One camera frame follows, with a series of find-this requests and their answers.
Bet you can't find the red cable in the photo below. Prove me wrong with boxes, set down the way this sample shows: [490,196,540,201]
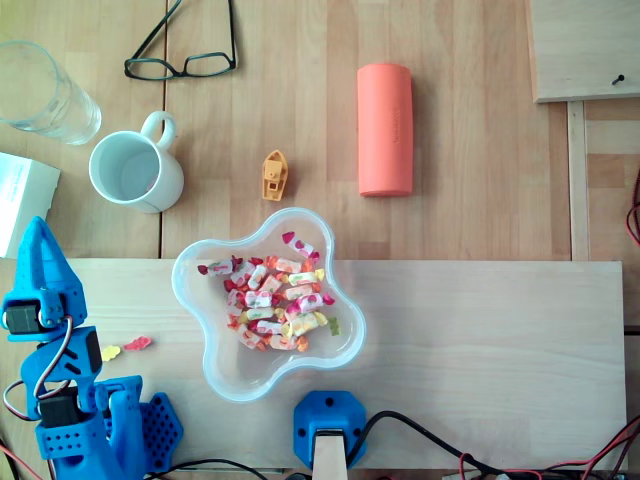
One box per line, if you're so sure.
[625,167,640,247]
[457,413,640,480]
[0,442,32,480]

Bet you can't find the white ceramic mug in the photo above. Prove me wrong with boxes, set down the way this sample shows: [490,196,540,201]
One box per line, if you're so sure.
[88,110,185,215]

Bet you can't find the narrow wooden strip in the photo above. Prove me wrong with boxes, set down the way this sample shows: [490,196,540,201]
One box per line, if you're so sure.
[566,99,591,262]

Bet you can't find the black-rimmed eyeglasses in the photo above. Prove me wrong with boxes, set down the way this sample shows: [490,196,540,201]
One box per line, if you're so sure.
[123,0,239,81]

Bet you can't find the clear tall drinking glass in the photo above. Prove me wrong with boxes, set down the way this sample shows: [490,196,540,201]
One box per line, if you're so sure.
[0,40,103,147]

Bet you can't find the black cable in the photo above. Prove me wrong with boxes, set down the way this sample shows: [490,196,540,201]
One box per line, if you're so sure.
[355,410,506,480]
[143,458,274,480]

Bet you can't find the translucent Haribo candy tub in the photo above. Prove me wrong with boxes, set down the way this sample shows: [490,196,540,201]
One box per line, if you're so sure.
[171,206,368,404]

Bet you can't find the white cardboard box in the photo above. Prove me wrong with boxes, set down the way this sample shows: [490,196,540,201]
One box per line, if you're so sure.
[0,151,62,260]

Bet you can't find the coral glasses case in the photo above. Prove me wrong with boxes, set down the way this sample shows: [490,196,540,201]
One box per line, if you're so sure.
[356,62,415,198]

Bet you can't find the blue post mount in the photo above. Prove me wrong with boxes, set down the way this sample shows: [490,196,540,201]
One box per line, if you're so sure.
[292,390,368,471]

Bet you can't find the blue perforated robot base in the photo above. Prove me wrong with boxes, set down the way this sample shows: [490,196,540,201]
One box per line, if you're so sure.
[134,392,185,475]

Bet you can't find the wooden camera post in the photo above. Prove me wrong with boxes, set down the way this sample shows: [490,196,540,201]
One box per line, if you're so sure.
[312,430,348,480]

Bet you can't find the pink wrapped candy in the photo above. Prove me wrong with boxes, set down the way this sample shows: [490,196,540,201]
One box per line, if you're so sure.
[284,292,335,315]
[281,230,321,262]

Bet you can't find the orange wrapped candy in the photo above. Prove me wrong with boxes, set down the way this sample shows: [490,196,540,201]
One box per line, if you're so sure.
[264,255,304,275]
[227,315,269,351]
[259,334,309,353]
[282,282,322,301]
[257,273,287,301]

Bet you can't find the pale wooden panel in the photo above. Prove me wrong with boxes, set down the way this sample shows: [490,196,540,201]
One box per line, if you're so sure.
[524,0,640,105]

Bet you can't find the light wooden base board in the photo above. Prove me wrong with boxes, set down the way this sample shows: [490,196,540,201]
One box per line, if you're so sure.
[64,258,629,472]

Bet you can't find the orange toy boat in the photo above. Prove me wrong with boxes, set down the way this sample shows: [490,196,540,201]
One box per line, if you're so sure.
[260,149,290,203]

